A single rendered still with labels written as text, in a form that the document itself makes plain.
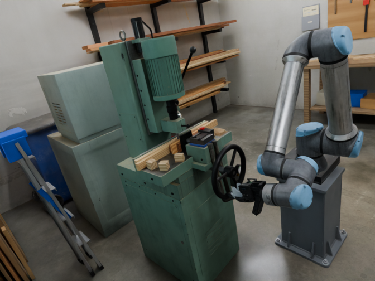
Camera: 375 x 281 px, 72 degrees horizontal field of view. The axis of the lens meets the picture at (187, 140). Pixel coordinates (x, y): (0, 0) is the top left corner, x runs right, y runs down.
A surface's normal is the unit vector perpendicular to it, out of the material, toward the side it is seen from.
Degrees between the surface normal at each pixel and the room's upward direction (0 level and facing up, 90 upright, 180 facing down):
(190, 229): 90
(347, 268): 0
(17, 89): 90
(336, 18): 90
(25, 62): 90
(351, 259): 0
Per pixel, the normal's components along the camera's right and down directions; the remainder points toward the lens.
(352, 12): -0.71, 0.38
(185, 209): 0.73, 0.13
